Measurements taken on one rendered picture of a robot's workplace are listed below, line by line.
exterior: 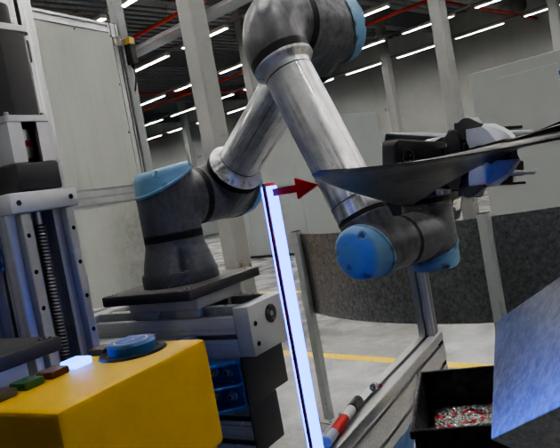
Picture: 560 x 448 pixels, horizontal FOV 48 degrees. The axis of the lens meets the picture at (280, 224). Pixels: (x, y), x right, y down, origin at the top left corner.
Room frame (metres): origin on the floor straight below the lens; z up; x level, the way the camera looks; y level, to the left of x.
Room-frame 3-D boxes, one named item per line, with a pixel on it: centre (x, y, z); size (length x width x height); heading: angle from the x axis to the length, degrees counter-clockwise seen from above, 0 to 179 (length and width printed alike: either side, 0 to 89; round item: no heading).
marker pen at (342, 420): (0.83, -0.04, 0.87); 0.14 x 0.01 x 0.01; 156
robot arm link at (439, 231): (0.95, -0.21, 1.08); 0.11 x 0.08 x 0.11; 132
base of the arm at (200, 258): (1.25, 0.21, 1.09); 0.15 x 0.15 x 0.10
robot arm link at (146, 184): (1.25, 0.21, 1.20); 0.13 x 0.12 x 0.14; 132
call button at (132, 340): (0.52, 0.14, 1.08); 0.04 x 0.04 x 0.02
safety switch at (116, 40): (2.73, 0.52, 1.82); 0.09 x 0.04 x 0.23; 151
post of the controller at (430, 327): (1.20, -0.24, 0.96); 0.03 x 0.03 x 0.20; 61
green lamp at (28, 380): (0.46, 0.20, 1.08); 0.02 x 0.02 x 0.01; 61
